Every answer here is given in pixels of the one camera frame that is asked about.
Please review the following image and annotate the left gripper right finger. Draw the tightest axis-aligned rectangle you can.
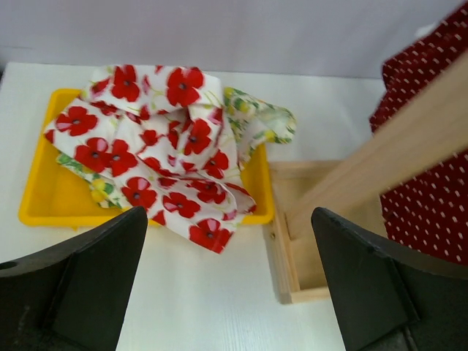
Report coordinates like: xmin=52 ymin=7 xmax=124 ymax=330
xmin=311 ymin=208 xmax=467 ymax=350

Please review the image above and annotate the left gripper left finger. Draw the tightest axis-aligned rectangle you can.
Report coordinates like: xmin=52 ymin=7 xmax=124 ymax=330
xmin=1 ymin=207 xmax=148 ymax=350

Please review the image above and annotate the red white-dotted skirt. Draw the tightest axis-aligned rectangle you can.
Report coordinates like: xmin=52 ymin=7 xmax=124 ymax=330
xmin=369 ymin=0 xmax=468 ymax=265

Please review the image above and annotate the red poppy print skirt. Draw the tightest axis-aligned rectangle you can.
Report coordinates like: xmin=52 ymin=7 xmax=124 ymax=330
xmin=44 ymin=64 xmax=256 ymax=253

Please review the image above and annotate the lemon print skirt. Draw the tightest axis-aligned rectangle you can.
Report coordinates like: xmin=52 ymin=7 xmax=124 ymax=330
xmin=56 ymin=87 xmax=297 ymax=208

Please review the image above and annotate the yellow plastic tray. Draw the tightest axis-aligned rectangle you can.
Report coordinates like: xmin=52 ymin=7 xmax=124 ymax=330
xmin=18 ymin=88 xmax=274 ymax=228

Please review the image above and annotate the wooden clothes rack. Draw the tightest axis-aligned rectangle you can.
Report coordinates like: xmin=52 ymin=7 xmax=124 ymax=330
xmin=267 ymin=55 xmax=467 ymax=304

